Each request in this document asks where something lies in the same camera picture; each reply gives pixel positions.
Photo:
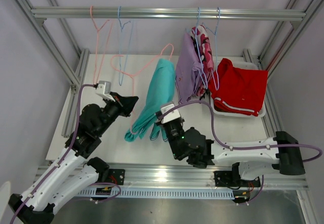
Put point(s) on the white plastic mesh basket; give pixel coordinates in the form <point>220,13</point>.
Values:
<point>238,107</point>

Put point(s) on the teal trousers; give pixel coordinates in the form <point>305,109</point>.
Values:
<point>161,91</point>

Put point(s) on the aluminium frame post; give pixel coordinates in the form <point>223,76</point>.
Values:
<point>75,77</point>
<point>284,37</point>

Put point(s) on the red trousers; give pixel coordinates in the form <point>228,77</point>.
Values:
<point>240,87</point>

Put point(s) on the empty light blue hanger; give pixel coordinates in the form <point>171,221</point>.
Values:
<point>214,32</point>

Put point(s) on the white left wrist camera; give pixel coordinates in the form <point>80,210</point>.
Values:
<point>103,90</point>

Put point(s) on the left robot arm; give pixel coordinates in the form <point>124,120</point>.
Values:
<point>73,170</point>

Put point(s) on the right aluminium frame post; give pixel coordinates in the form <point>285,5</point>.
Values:
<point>284,37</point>

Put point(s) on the pink wire hanger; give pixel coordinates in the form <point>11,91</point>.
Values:
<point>101,46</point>

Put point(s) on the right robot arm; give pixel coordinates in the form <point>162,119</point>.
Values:
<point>248,161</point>

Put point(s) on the pink hanger with teal trousers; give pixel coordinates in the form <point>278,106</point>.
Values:
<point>140,72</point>

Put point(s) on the white slotted cable duct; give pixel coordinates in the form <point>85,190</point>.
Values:
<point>97,192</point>

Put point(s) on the light blue hanger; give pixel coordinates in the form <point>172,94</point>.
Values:
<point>125,39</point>
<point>214,32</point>

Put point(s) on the purple trousers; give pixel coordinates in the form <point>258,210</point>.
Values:
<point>185,77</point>

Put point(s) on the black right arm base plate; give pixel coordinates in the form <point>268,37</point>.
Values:
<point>233,181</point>

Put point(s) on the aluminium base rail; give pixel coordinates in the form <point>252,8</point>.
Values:
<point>188,177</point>

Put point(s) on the left aluminium frame post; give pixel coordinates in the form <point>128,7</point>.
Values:
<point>75,77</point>

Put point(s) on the aluminium hanging rail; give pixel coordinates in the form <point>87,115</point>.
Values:
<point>168,13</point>

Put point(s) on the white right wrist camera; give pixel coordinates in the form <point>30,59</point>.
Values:
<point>174,114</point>

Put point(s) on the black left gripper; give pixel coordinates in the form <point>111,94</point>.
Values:
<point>127,102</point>

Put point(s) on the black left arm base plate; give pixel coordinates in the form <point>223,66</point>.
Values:
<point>116,176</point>

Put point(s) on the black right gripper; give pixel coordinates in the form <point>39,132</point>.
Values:
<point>165,124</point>

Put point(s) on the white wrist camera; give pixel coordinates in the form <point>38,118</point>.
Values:
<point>103,90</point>
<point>174,114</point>

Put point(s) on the pink floral trousers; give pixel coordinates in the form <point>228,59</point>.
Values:
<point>203,59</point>

